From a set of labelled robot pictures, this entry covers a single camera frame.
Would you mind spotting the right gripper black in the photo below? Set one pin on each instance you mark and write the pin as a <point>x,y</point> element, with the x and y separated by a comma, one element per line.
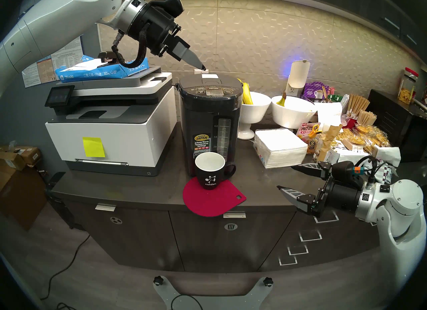
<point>343,197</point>

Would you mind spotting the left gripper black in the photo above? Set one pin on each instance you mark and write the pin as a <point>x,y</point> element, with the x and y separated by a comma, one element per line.
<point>155,31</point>

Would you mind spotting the black electric water dispenser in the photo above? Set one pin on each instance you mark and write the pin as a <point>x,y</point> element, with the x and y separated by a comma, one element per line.
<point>206,119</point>

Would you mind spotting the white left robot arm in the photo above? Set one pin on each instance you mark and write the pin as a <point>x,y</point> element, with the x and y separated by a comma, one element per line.
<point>66,16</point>

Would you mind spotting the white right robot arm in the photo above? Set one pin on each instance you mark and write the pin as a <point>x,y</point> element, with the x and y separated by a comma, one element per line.
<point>403,199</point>

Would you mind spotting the black packet with round logo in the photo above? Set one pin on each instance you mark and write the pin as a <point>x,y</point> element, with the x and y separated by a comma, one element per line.
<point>311,146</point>

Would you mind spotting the white napkin stack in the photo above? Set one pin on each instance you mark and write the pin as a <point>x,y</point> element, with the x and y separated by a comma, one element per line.
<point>280,146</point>

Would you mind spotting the brown paper bag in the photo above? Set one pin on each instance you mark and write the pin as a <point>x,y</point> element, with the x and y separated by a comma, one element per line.
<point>328,139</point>

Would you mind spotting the pink snack packet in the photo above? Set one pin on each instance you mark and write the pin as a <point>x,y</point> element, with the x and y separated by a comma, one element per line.
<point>304,131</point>

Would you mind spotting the yellow plastic clip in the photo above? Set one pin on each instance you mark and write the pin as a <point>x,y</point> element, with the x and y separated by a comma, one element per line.
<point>315,131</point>

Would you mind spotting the large white bowl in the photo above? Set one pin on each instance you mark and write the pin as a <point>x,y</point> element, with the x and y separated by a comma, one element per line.
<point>293,116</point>

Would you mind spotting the yellow cookie packet pile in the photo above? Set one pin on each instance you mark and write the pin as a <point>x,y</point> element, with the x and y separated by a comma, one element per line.
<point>363,137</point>

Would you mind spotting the yellow banana bunch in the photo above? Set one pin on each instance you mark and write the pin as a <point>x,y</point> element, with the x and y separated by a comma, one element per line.
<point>247,94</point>

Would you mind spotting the black stapler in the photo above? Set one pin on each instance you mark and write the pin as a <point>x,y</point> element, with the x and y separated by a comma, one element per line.
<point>106,57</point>

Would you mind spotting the white checkered cloth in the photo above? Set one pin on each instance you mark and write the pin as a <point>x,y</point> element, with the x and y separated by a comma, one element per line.
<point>388,156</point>

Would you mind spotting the blue printer paper ream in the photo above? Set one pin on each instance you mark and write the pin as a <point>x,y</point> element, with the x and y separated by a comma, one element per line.
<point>100,74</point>

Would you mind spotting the banana with brown stem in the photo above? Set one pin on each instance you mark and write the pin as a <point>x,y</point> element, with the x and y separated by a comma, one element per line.
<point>282,102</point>

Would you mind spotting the short wooden stir stick bundle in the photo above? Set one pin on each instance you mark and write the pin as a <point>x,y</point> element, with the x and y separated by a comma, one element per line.
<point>366,117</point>

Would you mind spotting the green tea packet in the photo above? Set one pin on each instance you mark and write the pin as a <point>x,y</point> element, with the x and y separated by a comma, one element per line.
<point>335,98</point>

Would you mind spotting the tall wooden stir stick bundle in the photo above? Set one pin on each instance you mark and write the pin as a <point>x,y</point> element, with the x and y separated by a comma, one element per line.
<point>357,106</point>

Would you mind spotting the red silicone mat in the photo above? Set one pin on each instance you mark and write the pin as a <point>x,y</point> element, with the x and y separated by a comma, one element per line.
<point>213,202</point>

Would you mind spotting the white and grey printer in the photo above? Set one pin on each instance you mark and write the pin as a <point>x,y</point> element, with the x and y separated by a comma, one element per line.
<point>133,136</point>

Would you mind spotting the black mug with white logo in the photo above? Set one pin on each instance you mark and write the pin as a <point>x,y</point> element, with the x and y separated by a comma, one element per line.
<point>208,179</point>

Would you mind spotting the dark wooden side cabinet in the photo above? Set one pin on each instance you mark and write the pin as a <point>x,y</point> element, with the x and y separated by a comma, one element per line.
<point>387,119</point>

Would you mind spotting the yellow sticky note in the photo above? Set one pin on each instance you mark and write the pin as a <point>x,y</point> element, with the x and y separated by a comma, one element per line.
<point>93,147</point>

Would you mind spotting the clear jar with red lid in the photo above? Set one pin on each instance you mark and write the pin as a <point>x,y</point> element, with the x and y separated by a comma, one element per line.
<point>407,89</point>

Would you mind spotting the dark brown counter cabinet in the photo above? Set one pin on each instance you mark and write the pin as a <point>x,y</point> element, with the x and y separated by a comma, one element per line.
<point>140,236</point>

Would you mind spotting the small labelled cardboard box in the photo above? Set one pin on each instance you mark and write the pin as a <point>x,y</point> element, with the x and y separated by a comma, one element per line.
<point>28,156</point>

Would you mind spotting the black floor stand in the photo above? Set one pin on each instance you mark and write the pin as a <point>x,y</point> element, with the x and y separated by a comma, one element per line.
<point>53,187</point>

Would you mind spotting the large cardboard box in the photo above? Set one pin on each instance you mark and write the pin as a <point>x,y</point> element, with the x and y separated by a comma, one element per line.
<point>23,196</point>

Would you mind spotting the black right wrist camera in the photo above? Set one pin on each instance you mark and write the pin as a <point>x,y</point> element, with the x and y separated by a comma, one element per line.
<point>343,172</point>

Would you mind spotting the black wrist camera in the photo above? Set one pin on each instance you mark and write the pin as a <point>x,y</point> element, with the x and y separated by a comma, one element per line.
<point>343,172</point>
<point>170,7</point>

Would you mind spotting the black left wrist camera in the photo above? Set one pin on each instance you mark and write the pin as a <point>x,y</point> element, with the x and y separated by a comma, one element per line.
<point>170,7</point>

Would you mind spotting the white pedestal bowl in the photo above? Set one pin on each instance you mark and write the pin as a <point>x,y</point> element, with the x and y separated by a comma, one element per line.
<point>255,111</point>

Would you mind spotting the printed wall poster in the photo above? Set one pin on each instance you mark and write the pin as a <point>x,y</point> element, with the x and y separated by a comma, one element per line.
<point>63,59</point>

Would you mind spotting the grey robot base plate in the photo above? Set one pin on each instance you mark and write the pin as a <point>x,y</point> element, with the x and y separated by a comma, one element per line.
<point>217,303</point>

